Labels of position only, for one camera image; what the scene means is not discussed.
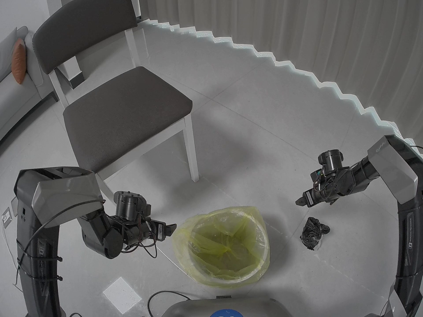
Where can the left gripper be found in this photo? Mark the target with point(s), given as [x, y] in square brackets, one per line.
[148, 231]

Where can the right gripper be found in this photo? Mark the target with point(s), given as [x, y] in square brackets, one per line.
[322, 195]

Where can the yellow plastic bag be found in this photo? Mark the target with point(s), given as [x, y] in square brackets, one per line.
[228, 243]

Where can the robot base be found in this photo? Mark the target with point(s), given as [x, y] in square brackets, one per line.
[198, 309]

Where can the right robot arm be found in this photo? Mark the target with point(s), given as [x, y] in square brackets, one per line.
[393, 167]

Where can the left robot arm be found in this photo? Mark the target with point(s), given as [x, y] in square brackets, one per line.
[59, 193]

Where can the crumpled black plastic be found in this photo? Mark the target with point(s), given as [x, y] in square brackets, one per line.
[312, 233]

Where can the grey chair with white legs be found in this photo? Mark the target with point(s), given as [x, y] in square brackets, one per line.
[125, 111]

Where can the pale pleated curtain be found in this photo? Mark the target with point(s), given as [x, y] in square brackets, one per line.
[297, 18]

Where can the pale grey sofa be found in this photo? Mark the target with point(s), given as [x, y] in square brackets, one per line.
[13, 104]

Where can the orange cushion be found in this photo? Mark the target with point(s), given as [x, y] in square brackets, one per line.
[19, 61]

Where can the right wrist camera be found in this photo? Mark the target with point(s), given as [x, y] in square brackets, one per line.
[315, 176]

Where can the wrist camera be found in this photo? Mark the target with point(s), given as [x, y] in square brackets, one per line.
[315, 176]
[147, 210]

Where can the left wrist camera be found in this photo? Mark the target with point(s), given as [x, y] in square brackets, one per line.
[147, 210]

